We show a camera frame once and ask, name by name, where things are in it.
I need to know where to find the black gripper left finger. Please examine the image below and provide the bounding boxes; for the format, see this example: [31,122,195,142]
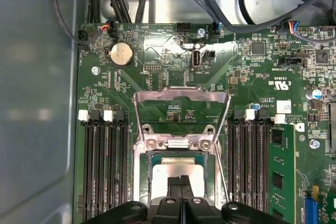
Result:
[86,176,182,224]

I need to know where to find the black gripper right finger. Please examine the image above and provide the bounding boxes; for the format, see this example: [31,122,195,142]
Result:
[181,175,289,224]

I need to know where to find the silver topped CPU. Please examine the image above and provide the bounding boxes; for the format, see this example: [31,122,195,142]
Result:
[146,153,211,204]

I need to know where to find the metal wire locking lever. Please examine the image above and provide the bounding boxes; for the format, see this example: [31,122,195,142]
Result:
[214,140,229,202]

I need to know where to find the metal socket cover frame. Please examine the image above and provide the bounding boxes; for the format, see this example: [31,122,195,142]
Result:
[133,86,232,146]

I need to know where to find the CPU socket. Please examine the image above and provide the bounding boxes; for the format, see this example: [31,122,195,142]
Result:
[132,132,229,206]

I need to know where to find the RAM slot black clips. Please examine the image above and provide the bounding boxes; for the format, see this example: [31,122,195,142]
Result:
[115,110,132,206]
[228,108,244,209]
[90,110,104,218]
[256,108,270,218]

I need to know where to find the blue expansion slot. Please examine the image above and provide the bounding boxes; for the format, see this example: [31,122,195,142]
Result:
[303,186,317,224]

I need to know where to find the green RAM stick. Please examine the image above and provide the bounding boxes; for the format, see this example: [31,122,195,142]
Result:
[269,125,297,221]

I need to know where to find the green motherboard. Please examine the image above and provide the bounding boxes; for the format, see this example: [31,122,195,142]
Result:
[77,22,336,224]

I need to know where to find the internal USB port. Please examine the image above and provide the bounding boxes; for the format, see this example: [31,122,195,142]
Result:
[192,49,202,69]

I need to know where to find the silver coin cell battery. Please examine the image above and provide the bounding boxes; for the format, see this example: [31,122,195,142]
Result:
[109,41,134,67]

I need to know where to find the red orange fan wires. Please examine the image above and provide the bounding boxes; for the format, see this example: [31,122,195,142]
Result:
[97,23,115,35]

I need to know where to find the multicolour wire bundle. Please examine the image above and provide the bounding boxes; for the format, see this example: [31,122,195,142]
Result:
[287,20,301,36]

